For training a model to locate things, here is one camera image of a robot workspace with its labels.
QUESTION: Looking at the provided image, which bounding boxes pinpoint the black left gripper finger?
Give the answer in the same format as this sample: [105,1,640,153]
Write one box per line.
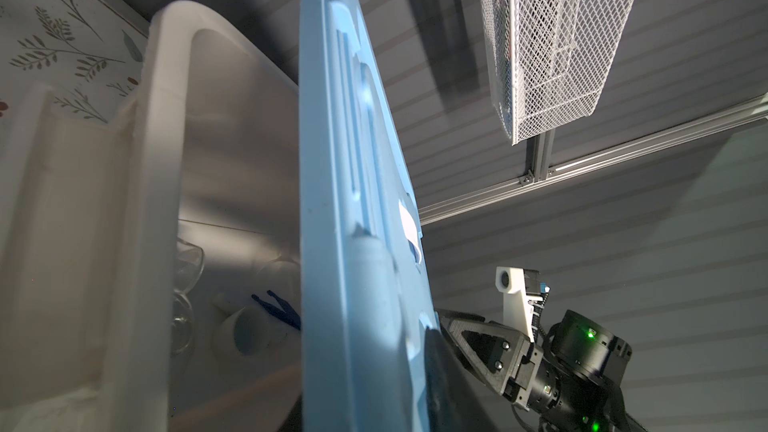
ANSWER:
[424,329,498,431]

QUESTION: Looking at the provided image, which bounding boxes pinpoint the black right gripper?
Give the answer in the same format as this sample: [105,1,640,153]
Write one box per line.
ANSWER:
[437,309,646,431]

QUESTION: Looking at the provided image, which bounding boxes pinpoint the blue plastic box lid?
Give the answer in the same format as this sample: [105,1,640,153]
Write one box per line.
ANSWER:
[299,0,437,431]

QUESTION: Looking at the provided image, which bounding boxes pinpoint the blue tweezers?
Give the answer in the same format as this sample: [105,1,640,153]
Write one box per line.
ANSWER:
[251,290,302,331]

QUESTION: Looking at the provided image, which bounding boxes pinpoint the clear glass flask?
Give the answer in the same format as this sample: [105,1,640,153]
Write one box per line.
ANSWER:
[171,238,205,357]

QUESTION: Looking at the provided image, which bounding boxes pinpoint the white plastic storage box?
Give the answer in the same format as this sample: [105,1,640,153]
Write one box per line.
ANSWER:
[1,1,301,431]

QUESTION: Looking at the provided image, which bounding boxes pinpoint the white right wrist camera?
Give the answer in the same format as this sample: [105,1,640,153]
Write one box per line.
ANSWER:
[495,266,550,343]

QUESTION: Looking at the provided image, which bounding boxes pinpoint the white wire mesh basket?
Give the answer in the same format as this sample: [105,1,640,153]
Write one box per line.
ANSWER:
[481,0,634,144]

